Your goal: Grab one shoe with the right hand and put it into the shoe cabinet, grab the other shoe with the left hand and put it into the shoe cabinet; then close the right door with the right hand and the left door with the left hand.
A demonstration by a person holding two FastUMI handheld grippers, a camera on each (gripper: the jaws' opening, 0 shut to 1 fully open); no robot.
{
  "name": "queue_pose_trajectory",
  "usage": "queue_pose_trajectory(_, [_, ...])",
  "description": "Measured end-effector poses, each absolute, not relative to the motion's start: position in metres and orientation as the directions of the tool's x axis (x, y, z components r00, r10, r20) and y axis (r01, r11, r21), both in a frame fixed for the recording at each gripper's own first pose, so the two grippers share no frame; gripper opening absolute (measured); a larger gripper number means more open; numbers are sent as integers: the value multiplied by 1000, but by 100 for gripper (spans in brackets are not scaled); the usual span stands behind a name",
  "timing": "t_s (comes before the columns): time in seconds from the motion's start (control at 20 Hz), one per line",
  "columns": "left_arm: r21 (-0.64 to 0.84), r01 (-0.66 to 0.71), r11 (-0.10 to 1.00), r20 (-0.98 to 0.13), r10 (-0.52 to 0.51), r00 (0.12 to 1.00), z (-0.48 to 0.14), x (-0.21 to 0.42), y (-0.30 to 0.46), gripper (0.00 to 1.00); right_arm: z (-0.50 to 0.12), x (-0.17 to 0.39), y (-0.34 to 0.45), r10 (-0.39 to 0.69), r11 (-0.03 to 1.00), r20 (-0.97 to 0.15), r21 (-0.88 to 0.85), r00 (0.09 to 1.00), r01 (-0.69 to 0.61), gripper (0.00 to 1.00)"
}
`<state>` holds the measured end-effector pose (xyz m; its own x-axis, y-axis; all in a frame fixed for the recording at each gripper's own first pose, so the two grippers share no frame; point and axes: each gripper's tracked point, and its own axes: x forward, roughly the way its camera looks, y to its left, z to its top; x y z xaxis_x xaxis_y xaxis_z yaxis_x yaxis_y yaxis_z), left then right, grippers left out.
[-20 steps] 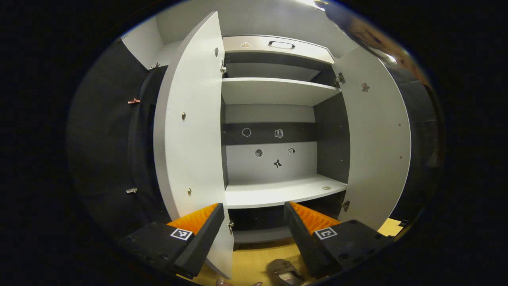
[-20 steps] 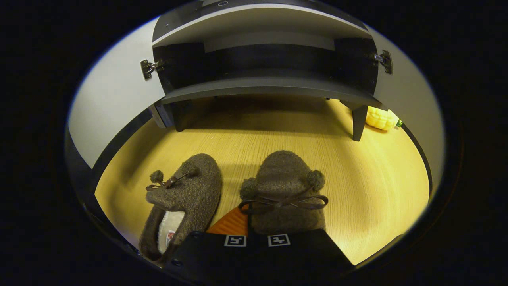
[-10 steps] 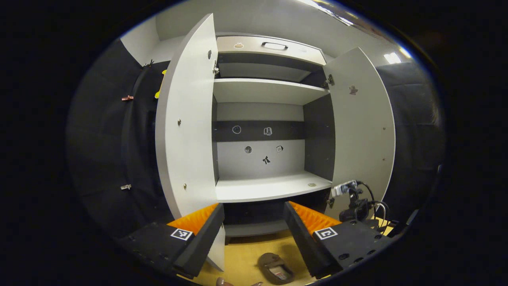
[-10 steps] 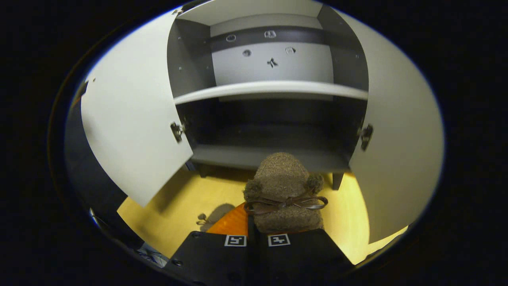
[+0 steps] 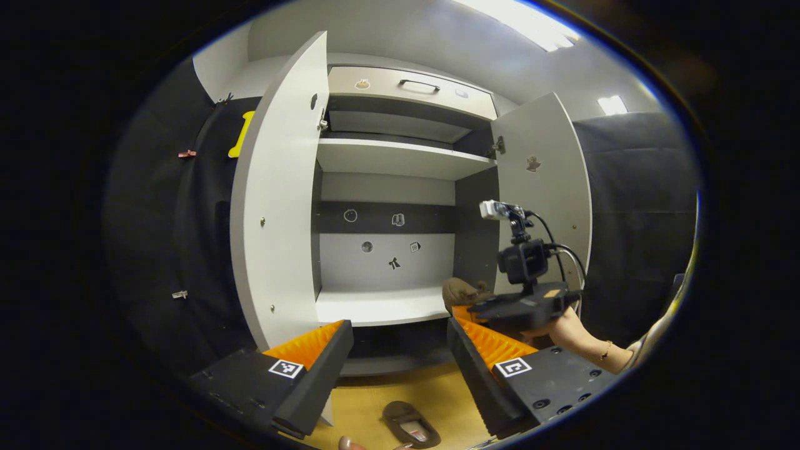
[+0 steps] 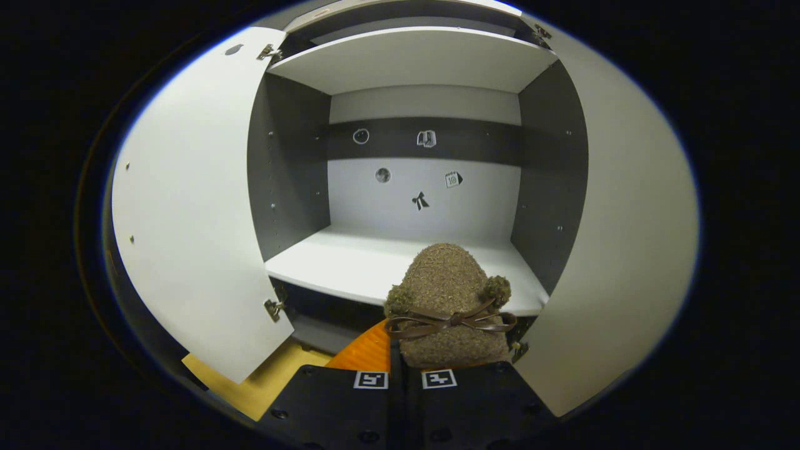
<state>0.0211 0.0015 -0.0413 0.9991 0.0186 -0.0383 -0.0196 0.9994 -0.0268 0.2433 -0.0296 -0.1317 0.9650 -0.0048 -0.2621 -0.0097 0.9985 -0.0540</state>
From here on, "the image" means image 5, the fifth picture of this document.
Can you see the metal door hinge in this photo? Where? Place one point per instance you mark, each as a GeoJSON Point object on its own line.
{"type": "Point", "coordinates": [498, 145]}
{"type": "Point", "coordinates": [322, 124]}

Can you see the person's light clothing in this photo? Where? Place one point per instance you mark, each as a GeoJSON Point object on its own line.
{"type": "Point", "coordinates": [662, 322]}

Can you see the beige cabinet drawer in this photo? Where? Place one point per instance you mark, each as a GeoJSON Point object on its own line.
{"type": "Point", "coordinates": [387, 84]}

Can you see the white cabinet shelf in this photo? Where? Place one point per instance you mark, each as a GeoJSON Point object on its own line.
{"type": "Point", "coordinates": [400, 159]}
{"type": "Point", "coordinates": [400, 125]}

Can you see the black binder clip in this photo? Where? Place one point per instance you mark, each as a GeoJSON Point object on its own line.
{"type": "Point", "coordinates": [224, 99]}

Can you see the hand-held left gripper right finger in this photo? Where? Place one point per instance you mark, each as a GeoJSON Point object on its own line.
{"type": "Point", "coordinates": [478, 381]}

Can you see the red clip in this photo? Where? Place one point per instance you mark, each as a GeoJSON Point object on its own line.
{"type": "Point", "coordinates": [186, 153]}

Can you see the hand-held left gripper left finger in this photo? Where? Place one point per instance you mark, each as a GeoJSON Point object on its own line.
{"type": "Point", "coordinates": [322, 381]}

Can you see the brown fluffy shoe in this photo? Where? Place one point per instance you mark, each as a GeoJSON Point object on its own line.
{"type": "Point", "coordinates": [464, 292]}
{"type": "Point", "coordinates": [411, 425]}

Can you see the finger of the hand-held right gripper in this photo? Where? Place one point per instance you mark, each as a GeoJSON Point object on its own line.
{"type": "Point", "coordinates": [465, 311]}

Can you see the white shoe cabinet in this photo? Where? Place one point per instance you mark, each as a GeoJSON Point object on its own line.
{"type": "Point", "coordinates": [381, 306]}

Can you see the ceiling light panel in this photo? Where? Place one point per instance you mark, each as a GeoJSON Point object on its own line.
{"type": "Point", "coordinates": [525, 25]}
{"type": "Point", "coordinates": [611, 105]}

